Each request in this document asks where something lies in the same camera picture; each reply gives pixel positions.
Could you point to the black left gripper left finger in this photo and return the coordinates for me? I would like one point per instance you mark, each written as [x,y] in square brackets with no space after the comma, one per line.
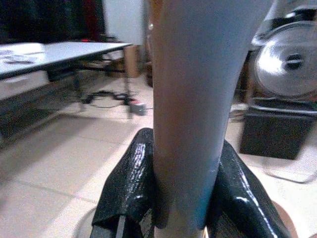
[128,178]

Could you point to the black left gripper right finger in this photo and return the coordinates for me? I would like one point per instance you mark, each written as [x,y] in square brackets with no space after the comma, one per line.
[242,196]

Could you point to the black box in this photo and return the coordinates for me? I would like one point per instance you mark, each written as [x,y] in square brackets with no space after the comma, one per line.
[273,135]

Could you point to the brown cardboard box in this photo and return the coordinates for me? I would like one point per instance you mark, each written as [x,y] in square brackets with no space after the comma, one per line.
[132,60]

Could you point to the silver round fan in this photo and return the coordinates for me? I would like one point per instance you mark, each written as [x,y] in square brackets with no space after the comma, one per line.
[287,62]

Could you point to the white folding table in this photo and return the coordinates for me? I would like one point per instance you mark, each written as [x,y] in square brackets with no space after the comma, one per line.
[62,53]

